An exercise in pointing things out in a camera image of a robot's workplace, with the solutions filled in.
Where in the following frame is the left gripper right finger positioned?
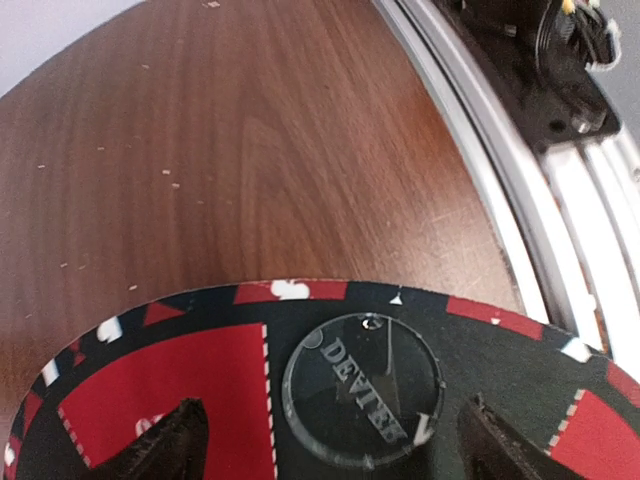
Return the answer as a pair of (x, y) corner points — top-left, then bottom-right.
(457, 394), (582, 480)

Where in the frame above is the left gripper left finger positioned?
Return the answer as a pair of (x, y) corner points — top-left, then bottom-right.
(89, 398), (209, 479)

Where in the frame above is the round red black poker mat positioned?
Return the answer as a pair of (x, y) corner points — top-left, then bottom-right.
(2, 280), (639, 479)

